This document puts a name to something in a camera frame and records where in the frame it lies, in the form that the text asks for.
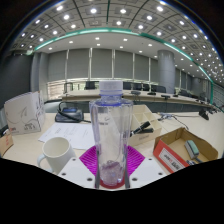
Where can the clear plastic water bottle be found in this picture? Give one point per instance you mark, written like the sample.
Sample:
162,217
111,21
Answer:
111,133

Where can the white printed paper sheet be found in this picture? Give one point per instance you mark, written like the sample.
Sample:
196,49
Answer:
71,133

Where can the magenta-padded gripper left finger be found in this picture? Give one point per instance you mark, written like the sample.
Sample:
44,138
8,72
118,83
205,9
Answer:
76,170

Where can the brown cardboard box red-sided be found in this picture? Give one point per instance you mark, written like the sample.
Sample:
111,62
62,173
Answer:
171,160

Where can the black office chairs group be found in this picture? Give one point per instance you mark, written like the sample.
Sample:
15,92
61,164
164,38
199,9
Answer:
160,88

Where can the green whiteboard eraser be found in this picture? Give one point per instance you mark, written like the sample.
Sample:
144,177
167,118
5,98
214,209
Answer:
191,149

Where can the black marker pen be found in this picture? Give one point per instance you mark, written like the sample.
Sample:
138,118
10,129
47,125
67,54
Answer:
142,127

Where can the brown paper envelope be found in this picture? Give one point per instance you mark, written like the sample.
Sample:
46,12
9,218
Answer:
5,145

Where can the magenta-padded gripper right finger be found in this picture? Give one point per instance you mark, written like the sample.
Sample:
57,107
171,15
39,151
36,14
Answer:
146,170

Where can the white open organizer box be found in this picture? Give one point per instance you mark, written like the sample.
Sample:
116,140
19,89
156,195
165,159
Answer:
146,116

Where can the black desk microphones group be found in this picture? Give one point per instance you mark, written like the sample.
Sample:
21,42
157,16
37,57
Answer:
151,93

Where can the white ceramic mug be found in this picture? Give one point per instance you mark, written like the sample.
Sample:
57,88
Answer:
58,153

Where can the large white cardboard box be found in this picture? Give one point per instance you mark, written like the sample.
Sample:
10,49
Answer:
23,113

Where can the dark pens bundle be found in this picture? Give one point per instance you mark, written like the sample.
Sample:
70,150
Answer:
192,162

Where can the round ceiling lights group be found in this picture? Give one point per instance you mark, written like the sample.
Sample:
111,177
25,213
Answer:
122,11

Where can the black desk microphone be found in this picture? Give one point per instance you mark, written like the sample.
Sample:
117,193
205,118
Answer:
204,114

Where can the black desk phone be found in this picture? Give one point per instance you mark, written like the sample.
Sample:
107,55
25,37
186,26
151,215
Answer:
68,115

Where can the small black monitor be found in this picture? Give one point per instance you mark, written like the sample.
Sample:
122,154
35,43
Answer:
67,87

